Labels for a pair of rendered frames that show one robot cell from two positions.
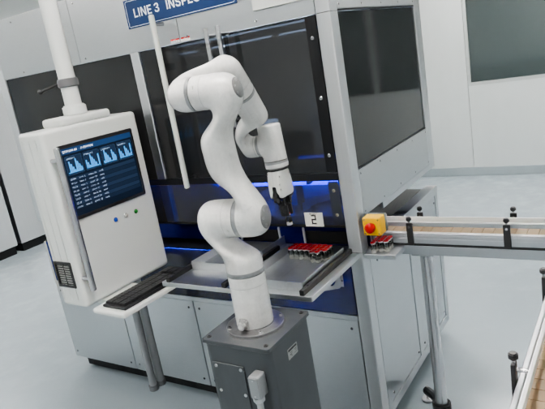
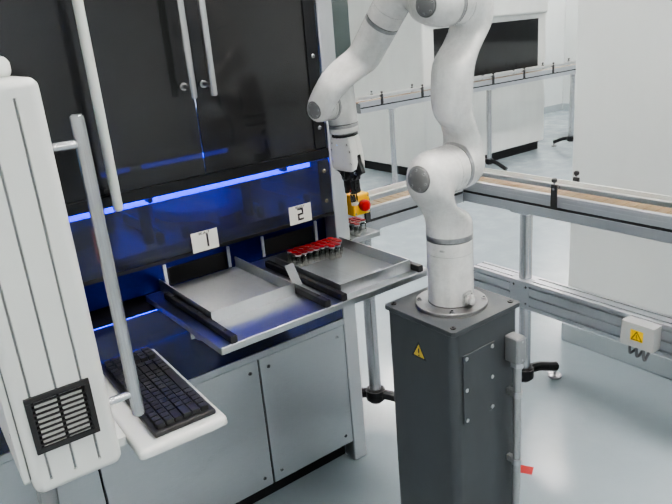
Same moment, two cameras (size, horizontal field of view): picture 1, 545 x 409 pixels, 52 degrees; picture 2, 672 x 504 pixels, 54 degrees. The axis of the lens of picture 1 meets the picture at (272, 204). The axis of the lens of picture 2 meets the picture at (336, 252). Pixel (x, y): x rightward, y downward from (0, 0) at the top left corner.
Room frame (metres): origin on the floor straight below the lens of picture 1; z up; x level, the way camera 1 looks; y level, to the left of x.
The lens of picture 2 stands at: (1.40, 1.74, 1.59)
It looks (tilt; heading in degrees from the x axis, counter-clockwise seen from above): 19 degrees down; 290
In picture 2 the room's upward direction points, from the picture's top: 5 degrees counter-clockwise
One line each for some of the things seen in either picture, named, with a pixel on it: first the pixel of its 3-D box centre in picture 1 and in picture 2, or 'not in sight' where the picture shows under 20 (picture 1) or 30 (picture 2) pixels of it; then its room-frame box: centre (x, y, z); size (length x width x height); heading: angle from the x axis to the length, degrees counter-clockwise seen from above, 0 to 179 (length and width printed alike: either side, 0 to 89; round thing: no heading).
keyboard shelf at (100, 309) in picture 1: (141, 290); (132, 403); (2.34, 0.63, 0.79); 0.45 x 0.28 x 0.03; 144
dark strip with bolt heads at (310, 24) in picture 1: (324, 125); (316, 89); (2.14, -0.25, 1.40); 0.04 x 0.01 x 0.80; 55
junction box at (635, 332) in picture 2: not in sight; (640, 334); (1.13, -0.50, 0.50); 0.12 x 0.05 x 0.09; 145
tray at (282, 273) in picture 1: (294, 266); (340, 263); (2.03, -0.04, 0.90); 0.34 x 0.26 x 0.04; 145
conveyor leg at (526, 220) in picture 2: not in sight; (525, 297); (1.53, -0.86, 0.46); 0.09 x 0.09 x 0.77; 55
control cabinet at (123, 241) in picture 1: (97, 201); (5, 260); (2.46, 0.76, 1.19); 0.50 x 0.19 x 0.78; 144
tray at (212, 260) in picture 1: (239, 251); (225, 286); (2.31, 0.17, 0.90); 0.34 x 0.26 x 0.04; 145
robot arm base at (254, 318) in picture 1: (251, 298); (450, 270); (1.67, 0.12, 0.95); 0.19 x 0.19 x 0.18
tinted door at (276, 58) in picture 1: (279, 101); (258, 60); (2.25, -0.10, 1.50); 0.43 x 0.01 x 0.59; 55
